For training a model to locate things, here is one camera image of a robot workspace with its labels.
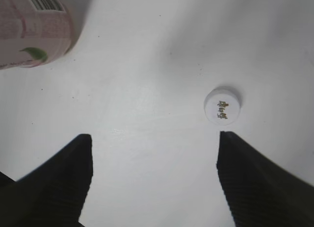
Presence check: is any pink peach tea bottle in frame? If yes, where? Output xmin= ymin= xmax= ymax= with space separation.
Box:
xmin=0 ymin=0 xmax=75 ymax=69

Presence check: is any white bottle cap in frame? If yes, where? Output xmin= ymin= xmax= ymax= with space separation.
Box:
xmin=204 ymin=86 xmax=241 ymax=126

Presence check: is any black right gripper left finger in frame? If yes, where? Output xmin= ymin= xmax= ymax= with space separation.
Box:
xmin=0 ymin=134 xmax=93 ymax=227

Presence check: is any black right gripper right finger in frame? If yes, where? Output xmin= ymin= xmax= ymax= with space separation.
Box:
xmin=216 ymin=131 xmax=314 ymax=227

